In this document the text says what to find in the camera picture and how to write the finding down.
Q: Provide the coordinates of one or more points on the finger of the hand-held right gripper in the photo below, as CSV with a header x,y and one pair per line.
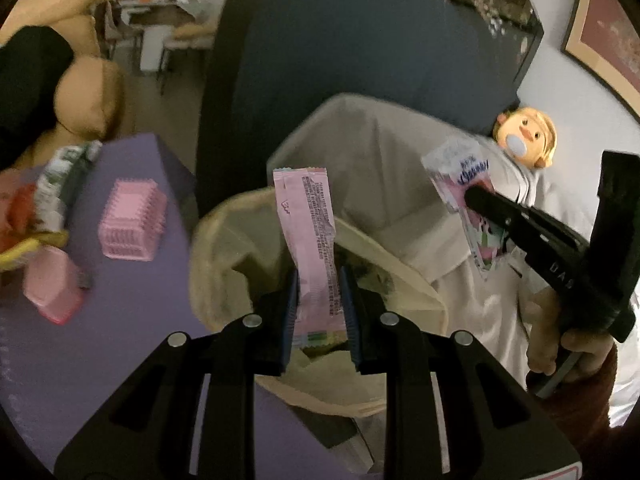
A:
x,y
500,212

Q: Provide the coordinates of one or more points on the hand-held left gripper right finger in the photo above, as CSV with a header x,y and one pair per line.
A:
x,y
350,310

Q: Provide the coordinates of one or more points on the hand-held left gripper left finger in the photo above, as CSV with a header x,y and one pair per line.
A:
x,y
291,310

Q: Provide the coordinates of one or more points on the pink cartoon wrapper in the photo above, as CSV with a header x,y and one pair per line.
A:
x,y
452,180

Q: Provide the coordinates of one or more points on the long pink wrapper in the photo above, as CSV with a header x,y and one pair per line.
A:
x,y
310,240

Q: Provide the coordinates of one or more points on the beige trash bag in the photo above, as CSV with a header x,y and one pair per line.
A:
x,y
220,260

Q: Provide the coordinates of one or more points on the white printed wrapper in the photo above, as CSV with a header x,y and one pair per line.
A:
x,y
60,180

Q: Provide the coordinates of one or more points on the yellow snack wrapper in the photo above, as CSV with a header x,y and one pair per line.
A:
x,y
20,252

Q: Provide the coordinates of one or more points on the person's right forearm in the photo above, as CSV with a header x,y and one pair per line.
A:
x,y
585,410

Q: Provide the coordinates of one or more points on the person's right hand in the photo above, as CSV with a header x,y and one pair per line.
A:
x,y
545,340

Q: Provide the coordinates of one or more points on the yellow-haired doll head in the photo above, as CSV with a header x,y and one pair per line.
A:
x,y
525,130

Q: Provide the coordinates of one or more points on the white cloth cover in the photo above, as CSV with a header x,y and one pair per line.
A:
x,y
390,160

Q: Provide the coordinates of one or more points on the pink plastic basket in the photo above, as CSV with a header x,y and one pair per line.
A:
x,y
130,220

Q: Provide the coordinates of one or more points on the framed picture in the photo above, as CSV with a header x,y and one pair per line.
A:
x,y
610,35

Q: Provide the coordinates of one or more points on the dark cabinet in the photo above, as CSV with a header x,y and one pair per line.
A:
x,y
217,110

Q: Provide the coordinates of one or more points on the orange wrapper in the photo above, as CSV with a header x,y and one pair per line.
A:
x,y
25,207

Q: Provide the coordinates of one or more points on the beige dining chair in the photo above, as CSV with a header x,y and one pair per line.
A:
x,y
187,35

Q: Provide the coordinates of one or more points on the round yellow cushion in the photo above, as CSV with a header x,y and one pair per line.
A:
x,y
90,95

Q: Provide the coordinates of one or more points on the grey dining chair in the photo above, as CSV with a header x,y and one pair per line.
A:
x,y
122,25

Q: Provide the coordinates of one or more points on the black jacket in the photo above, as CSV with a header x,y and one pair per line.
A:
x,y
25,90

